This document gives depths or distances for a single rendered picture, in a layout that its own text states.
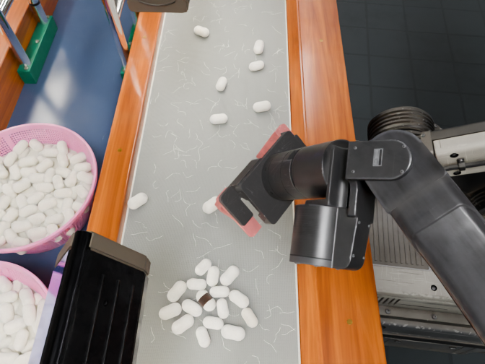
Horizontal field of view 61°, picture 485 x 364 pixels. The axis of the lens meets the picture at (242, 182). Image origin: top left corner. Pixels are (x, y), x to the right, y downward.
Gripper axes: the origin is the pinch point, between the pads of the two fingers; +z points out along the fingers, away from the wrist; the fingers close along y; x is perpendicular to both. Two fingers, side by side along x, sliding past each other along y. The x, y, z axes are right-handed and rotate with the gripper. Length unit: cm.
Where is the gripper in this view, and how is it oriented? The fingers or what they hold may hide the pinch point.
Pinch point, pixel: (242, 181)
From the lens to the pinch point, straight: 57.3
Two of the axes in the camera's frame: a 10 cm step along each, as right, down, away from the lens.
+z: -5.1, 0.7, 8.6
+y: 5.9, -6.9, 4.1
